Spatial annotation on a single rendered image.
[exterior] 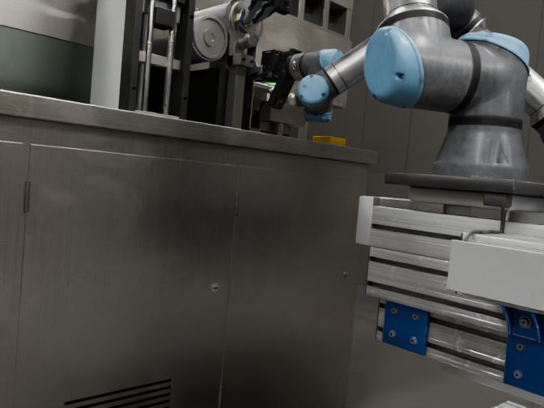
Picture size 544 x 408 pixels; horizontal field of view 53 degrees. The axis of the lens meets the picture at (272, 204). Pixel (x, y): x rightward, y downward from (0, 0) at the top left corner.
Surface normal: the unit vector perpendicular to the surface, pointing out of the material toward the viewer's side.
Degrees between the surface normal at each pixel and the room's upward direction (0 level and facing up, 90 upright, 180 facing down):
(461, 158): 72
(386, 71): 97
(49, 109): 90
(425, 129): 90
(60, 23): 90
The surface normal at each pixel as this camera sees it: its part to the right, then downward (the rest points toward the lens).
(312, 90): -0.18, 0.03
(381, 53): -0.95, 0.06
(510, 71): 0.28, 0.07
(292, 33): 0.68, 0.09
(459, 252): -0.74, -0.04
